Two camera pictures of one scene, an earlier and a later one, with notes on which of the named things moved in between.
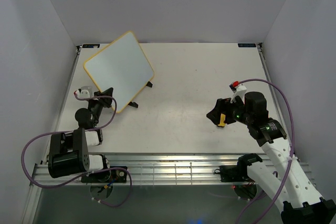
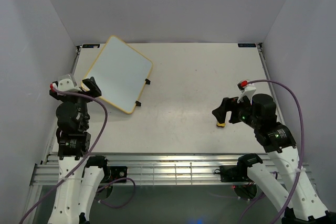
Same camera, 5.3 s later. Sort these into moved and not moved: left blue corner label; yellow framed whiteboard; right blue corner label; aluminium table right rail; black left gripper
Moved: yellow framed whiteboard; black left gripper
Not moved: left blue corner label; right blue corner label; aluminium table right rail
